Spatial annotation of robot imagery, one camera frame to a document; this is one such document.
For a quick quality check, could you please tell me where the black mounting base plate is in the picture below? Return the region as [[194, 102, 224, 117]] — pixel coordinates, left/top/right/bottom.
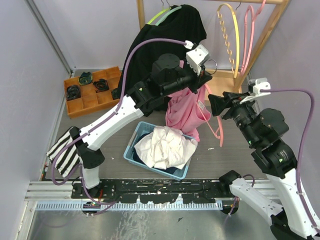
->
[[88, 179, 235, 204]]

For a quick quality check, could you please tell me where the green black rolled sock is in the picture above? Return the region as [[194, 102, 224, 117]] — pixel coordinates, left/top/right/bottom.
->
[[78, 71, 93, 86]]

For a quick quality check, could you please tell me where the pink plastic hanger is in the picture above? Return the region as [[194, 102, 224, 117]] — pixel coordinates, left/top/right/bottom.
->
[[240, 0, 266, 76]]

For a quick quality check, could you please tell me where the navy blue t shirt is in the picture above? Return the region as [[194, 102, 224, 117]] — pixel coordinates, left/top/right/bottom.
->
[[130, 146, 180, 175]]

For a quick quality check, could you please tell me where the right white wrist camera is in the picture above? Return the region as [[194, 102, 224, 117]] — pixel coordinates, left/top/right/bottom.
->
[[240, 77, 271, 104]]

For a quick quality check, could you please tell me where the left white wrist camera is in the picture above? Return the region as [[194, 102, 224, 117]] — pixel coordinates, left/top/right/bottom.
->
[[184, 40, 210, 76]]

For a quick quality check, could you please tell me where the mint green hanger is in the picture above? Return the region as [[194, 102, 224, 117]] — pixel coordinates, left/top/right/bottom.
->
[[155, 5, 182, 26]]

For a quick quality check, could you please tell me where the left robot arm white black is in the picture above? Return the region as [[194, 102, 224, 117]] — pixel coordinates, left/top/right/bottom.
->
[[69, 49, 212, 198]]

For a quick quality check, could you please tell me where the white t shirt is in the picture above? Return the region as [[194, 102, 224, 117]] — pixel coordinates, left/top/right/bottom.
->
[[134, 126, 198, 170]]

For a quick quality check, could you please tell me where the pink t shirt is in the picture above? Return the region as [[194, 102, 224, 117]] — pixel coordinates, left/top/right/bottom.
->
[[165, 85, 211, 142]]

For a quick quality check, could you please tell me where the salmon pink metal hanger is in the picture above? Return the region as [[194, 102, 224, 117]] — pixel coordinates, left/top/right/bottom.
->
[[203, 58, 225, 148]]

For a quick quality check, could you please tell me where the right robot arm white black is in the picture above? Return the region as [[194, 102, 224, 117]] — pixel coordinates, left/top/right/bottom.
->
[[208, 92, 320, 240]]

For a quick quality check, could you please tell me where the yellow hanger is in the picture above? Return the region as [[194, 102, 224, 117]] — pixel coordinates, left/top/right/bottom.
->
[[216, 3, 240, 79]]

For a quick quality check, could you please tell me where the black white striped cloth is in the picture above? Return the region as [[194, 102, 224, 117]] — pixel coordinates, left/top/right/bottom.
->
[[46, 126, 80, 178]]

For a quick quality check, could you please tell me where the wooden clothes rack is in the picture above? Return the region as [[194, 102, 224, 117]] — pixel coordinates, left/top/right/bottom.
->
[[136, 0, 290, 96]]

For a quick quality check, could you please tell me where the orange wooden divider tray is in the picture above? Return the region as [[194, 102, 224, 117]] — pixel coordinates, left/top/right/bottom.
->
[[63, 66, 121, 118]]

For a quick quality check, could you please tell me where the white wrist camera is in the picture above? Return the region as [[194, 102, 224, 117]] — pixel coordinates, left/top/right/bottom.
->
[[184, 40, 210, 76], [240, 77, 271, 104]]

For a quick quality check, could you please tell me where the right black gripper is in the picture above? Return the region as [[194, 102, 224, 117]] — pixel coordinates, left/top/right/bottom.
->
[[207, 89, 258, 145]]

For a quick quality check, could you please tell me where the aluminium rail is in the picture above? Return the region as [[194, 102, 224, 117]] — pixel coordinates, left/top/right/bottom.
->
[[25, 178, 281, 212]]

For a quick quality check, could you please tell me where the lime green hanger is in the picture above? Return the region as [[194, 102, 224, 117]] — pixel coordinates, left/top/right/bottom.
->
[[147, 0, 171, 25]]

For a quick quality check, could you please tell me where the black t shirt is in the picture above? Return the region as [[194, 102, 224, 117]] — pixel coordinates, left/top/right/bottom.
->
[[113, 4, 207, 114]]

